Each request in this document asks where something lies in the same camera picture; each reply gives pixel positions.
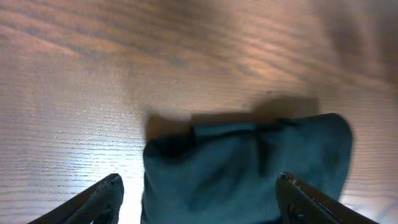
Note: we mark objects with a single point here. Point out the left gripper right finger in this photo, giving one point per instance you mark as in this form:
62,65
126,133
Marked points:
300,203

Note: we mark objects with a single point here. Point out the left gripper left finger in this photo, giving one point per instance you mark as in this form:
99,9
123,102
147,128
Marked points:
98,204

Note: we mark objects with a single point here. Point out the black t-shirt with white logo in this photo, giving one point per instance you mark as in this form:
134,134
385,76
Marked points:
227,173

